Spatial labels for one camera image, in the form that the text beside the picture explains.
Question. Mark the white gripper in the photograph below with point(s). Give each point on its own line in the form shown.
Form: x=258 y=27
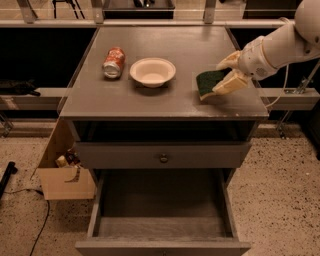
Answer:
x=254 y=59

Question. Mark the black object on ledge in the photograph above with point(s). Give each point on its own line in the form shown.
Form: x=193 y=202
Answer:
x=18 y=87

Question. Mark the metal bracket right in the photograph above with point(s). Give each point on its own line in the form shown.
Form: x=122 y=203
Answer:
x=305 y=81

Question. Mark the orange soda can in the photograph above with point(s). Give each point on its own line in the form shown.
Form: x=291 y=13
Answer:
x=114 y=63

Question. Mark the cardboard box with items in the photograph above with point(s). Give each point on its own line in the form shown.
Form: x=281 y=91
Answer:
x=59 y=179

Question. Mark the grey open middle drawer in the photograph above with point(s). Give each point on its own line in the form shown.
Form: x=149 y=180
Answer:
x=173 y=212

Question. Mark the grey wooden drawer cabinet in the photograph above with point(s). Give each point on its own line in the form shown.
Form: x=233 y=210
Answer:
x=102 y=110

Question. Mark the green yellow sponge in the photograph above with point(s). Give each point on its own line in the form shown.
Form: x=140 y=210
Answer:
x=207 y=81

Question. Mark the white paper bowl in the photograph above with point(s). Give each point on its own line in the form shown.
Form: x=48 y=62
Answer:
x=152 y=72

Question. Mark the black pole on floor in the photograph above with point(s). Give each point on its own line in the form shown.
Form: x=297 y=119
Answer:
x=10 y=169

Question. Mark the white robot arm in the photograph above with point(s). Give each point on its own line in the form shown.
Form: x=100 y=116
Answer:
x=294 y=42

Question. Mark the round drawer knob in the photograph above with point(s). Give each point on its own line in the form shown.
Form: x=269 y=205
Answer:
x=163 y=158

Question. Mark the grey closed upper drawer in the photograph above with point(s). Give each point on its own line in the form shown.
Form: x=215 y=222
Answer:
x=145 y=155

